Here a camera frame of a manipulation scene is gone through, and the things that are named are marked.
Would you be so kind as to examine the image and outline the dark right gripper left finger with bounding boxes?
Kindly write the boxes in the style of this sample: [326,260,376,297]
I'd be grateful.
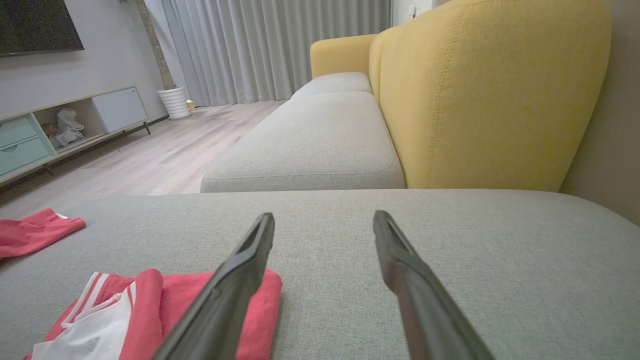
[152,212,276,360]

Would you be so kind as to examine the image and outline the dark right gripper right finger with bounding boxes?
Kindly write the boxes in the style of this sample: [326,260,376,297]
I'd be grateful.
[372,210,496,360]

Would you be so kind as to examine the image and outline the red basketball jersey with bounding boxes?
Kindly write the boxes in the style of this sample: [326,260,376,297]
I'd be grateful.
[22,268,283,360]

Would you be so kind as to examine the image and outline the red basketball shorts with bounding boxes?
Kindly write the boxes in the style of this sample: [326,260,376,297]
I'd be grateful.
[0,208,87,259]

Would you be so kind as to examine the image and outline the large grey sofa chaise cushion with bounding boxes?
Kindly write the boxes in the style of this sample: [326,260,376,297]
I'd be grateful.
[0,189,640,360]

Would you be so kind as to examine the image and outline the white ribbed plant pot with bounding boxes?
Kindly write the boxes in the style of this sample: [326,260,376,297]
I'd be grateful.
[157,86,192,121]

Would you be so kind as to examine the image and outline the white and mint TV cabinet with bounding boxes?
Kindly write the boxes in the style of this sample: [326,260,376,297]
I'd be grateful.
[0,86,152,187]

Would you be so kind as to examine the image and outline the yellow sofa backrest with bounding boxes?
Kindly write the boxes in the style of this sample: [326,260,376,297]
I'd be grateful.
[369,0,613,193]

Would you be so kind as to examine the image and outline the white doll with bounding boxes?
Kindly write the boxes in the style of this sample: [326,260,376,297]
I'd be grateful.
[49,107,85,149]

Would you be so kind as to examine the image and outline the grey pleated curtain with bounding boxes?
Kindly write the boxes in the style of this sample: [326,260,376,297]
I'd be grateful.
[145,0,393,108]

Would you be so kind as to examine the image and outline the green indoor tree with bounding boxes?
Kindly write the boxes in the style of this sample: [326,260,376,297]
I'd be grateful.
[134,0,176,91]

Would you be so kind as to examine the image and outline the yellow sofa armrest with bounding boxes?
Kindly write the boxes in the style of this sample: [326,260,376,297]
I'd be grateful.
[310,34,380,80]

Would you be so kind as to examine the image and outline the black flat television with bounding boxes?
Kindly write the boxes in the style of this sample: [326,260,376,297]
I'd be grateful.
[0,0,85,58]

